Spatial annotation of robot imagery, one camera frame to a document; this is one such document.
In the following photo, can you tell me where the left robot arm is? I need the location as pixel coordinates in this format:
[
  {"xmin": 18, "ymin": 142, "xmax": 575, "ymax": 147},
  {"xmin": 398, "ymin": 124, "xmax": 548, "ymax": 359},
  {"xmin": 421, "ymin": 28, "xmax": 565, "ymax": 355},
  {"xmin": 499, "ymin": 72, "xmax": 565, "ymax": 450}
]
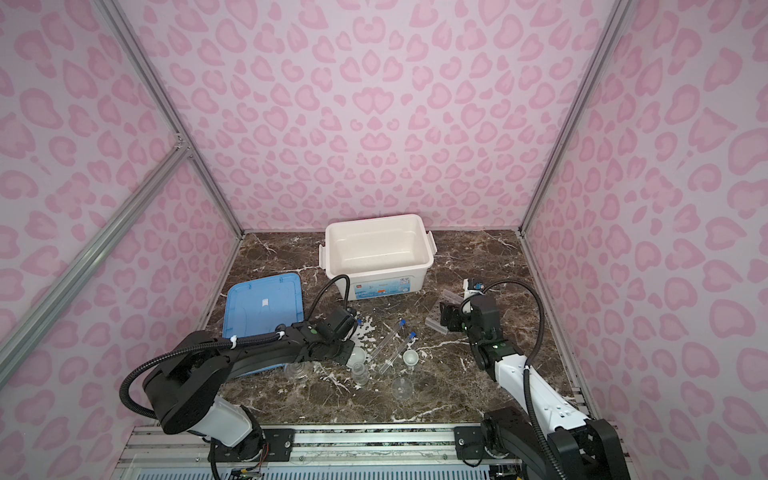
[{"xmin": 120, "ymin": 307, "xmax": 357, "ymax": 460}]

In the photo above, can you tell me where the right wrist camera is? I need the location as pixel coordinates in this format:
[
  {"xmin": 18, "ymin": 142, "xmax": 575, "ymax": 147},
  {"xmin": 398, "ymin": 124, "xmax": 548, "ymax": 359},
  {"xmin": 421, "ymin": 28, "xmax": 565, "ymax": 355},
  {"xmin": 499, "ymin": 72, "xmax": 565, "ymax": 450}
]
[{"xmin": 463, "ymin": 278, "xmax": 484, "ymax": 298}]

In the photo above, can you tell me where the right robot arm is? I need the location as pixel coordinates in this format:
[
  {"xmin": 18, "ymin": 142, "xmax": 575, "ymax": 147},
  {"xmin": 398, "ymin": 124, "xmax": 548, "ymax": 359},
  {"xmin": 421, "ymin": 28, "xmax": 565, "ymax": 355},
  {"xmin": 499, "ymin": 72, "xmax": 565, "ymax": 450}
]
[{"xmin": 439, "ymin": 293, "xmax": 631, "ymax": 479}]

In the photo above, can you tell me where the clear test tube rack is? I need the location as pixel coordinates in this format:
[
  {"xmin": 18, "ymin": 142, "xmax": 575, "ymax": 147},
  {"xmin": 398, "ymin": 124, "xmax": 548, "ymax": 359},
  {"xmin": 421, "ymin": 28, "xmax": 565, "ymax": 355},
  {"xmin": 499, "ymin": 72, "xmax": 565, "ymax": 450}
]
[{"xmin": 425, "ymin": 289, "xmax": 463, "ymax": 335}]

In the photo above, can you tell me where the white plastic storage bin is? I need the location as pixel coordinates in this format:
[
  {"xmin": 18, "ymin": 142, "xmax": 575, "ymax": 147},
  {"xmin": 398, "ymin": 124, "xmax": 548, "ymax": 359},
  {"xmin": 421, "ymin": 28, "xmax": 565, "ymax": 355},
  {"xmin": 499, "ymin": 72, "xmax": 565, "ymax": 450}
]
[{"xmin": 318, "ymin": 214, "xmax": 437, "ymax": 300}]

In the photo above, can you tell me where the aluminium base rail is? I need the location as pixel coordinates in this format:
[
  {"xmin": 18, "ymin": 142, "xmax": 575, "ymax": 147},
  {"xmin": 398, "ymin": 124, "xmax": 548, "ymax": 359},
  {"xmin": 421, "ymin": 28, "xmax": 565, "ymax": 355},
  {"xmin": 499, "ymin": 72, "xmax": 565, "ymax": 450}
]
[{"xmin": 111, "ymin": 423, "xmax": 520, "ymax": 479}]

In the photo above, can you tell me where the clear glass flask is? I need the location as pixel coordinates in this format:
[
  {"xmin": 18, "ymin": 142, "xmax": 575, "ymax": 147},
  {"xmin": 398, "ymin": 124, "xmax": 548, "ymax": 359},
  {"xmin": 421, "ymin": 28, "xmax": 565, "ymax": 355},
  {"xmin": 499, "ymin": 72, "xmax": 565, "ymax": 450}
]
[{"xmin": 350, "ymin": 362, "xmax": 370, "ymax": 386}]

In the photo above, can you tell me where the blue plastic bin lid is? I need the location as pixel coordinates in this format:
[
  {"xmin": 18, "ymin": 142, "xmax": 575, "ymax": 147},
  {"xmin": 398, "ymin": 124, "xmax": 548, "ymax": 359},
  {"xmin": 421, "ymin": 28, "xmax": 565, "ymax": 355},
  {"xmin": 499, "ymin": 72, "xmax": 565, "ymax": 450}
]
[{"xmin": 221, "ymin": 272, "xmax": 305, "ymax": 379}]

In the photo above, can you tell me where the blue capped test tube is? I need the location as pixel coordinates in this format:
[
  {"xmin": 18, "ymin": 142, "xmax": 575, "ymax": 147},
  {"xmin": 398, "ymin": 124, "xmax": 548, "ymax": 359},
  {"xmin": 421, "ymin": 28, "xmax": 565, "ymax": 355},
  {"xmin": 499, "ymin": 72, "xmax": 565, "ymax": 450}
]
[
  {"xmin": 378, "ymin": 332, "xmax": 416, "ymax": 376},
  {"xmin": 368, "ymin": 319, "xmax": 406, "ymax": 362}
]

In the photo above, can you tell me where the clear round dish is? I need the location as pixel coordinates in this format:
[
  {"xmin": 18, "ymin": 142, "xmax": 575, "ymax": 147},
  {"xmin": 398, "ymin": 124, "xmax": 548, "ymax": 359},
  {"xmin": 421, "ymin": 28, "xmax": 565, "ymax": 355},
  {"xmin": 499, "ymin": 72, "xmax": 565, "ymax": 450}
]
[{"xmin": 391, "ymin": 377, "xmax": 414, "ymax": 402}]

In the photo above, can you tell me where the white funnel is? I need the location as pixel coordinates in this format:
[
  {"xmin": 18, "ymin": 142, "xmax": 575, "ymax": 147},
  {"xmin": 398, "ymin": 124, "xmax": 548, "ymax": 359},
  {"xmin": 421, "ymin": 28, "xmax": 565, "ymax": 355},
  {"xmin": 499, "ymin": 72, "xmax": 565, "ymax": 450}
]
[{"xmin": 346, "ymin": 346, "xmax": 367, "ymax": 369}]

